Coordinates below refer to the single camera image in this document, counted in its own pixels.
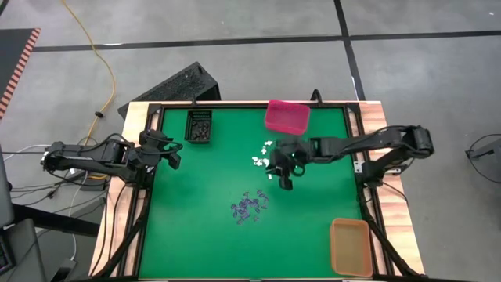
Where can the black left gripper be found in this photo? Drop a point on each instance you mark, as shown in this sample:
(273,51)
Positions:
(150,145)

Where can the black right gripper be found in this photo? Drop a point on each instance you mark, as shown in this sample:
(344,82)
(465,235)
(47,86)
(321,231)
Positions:
(293,150)

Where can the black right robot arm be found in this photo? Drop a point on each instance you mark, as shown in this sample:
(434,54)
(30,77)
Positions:
(352,145)

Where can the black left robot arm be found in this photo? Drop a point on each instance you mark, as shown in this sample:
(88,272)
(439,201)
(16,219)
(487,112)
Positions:
(78,156)

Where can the black slotted plastic basket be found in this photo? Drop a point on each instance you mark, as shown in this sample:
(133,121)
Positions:
(199,115)

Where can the black table clamp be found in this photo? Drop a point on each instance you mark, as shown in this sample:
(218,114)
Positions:
(193,102)
(316,96)

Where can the pink plastic bin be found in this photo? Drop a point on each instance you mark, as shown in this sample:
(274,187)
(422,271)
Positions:
(285,115)

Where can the black perforated computer case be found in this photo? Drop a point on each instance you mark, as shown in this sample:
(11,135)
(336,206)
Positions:
(176,84)

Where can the black power adapter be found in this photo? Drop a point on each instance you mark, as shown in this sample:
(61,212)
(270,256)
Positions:
(94,184)

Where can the green table mat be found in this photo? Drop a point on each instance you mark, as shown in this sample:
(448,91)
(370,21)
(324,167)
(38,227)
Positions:
(188,235)

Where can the orange plastic bin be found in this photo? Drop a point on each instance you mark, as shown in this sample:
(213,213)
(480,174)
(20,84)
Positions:
(350,250)

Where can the black floor beam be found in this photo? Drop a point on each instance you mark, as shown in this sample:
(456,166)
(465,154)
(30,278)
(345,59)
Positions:
(55,221)

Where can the grey upright panel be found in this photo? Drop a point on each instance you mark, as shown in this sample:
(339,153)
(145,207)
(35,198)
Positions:
(4,188)

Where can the grey box with screen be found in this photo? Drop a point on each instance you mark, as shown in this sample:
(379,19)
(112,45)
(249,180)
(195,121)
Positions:
(27,250)

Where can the black orange-striped floor mat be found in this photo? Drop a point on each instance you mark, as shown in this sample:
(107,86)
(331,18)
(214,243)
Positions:
(11,55)

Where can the grey stand base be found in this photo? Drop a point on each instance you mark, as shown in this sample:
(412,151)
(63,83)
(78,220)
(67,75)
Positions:
(489,150)

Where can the silver corner bracket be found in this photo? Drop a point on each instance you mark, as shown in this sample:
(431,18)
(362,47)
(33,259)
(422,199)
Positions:
(150,169)
(358,166)

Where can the black metal table frame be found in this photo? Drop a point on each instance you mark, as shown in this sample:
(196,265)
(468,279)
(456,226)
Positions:
(242,105)

